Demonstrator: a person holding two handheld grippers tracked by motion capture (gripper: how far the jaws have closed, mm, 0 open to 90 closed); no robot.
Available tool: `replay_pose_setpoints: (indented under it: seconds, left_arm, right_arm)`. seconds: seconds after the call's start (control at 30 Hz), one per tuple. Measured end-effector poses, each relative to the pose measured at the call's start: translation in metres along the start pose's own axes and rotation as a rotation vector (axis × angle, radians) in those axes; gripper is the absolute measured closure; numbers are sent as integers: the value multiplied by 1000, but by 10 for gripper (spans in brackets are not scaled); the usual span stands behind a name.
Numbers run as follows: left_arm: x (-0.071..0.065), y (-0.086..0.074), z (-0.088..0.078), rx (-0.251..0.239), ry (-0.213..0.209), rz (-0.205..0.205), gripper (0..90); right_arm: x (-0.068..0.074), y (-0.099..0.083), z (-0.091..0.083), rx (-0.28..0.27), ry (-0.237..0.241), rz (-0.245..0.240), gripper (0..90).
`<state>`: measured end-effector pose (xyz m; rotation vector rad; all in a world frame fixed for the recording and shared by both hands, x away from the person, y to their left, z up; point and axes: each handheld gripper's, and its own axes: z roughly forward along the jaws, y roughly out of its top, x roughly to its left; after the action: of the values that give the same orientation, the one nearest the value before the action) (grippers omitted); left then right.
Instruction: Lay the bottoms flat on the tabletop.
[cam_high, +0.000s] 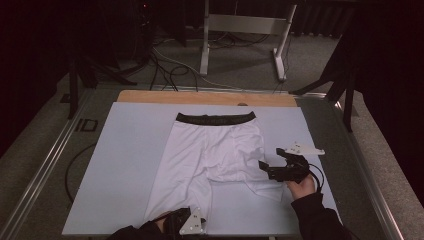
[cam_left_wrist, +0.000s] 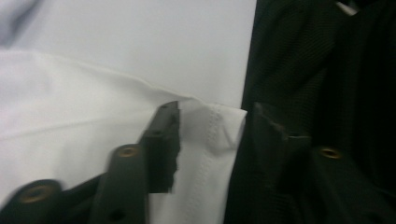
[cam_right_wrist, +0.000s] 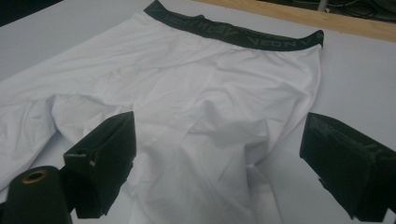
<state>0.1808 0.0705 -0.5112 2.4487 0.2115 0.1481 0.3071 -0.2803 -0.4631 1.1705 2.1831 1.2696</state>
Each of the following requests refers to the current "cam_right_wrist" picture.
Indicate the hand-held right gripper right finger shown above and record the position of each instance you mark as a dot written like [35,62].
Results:
[348,168]

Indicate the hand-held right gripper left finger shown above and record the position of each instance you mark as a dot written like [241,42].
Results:
[106,161]

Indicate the white shorts with black waistband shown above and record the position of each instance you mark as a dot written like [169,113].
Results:
[193,93]

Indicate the wooden board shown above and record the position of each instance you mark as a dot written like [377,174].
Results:
[311,20]

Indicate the white metal desk frame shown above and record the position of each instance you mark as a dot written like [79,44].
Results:
[322,4]

